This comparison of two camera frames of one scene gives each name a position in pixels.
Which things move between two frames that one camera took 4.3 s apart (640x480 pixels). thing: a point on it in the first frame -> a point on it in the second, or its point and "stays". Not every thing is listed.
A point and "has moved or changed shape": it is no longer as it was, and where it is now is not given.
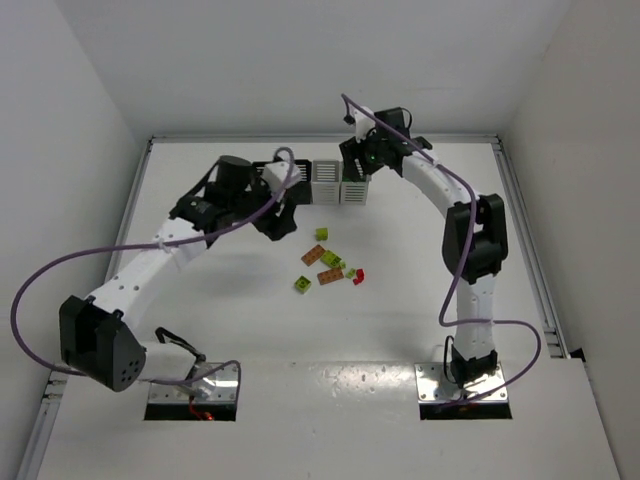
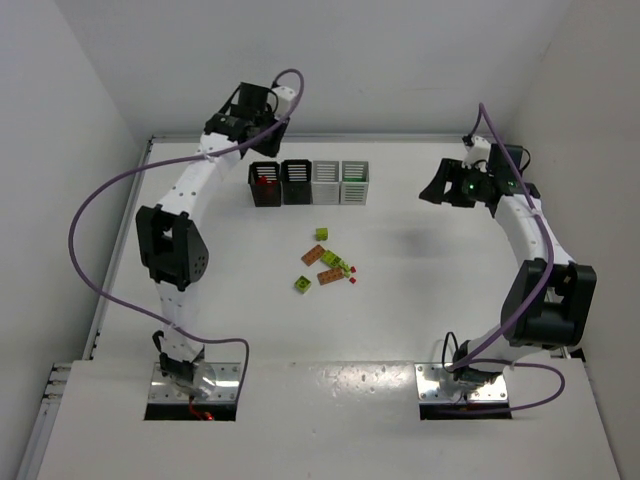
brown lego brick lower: [330, 275] stays
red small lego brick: [359, 276] has moved or changed shape
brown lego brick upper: [312, 255] stays
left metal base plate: [219, 385] stays
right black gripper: [353, 151] -> [448, 182]
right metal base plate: [433, 386] stays
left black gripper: [275, 219] -> [273, 141]
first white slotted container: [326, 178] stays
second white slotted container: [354, 192] stays
